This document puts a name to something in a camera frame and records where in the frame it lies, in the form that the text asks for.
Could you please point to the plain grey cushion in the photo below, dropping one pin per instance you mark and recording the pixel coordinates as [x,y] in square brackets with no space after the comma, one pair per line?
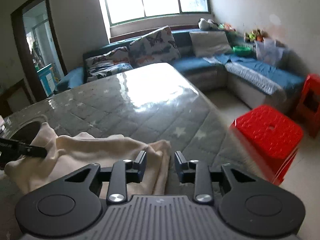
[209,43]

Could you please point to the cream beige sweatshirt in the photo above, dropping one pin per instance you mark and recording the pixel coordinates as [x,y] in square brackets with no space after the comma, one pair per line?
[67,154]

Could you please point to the small plush toys pile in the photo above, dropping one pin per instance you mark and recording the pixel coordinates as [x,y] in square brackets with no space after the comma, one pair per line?
[255,35]

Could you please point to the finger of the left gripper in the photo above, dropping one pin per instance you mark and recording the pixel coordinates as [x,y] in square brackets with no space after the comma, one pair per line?
[11,150]

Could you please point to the grey quilted star tablecloth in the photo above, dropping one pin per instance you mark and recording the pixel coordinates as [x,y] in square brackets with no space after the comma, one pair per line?
[148,104]

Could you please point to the red plastic stool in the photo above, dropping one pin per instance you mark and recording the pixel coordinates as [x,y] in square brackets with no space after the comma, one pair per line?
[308,106]
[270,138]

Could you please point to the light blue small cabinet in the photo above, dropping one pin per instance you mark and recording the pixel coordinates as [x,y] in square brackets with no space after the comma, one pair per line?
[47,79]

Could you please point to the green plastic bowl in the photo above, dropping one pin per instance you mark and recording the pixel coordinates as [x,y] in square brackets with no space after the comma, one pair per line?
[242,51]

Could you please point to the dark teal corner sofa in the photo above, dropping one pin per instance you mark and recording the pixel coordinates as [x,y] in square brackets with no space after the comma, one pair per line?
[253,82]

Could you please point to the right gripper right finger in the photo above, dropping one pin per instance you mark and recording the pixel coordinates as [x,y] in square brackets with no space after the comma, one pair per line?
[233,204]

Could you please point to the black round induction cooktop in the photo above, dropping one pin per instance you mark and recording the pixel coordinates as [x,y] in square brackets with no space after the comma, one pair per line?
[27,133]

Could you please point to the butterfly pillow standing upright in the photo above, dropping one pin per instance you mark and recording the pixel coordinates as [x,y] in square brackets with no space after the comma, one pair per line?
[155,47]

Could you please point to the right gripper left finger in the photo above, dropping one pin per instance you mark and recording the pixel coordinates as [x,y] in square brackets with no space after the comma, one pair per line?
[69,207]

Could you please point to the panda plush toy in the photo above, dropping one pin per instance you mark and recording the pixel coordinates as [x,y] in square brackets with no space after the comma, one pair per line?
[206,25]

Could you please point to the clear plastic storage box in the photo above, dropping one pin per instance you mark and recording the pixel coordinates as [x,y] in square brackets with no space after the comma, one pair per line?
[269,53]

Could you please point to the butterfly pillow lying flat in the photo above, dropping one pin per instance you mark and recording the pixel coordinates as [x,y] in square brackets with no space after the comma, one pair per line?
[111,63]

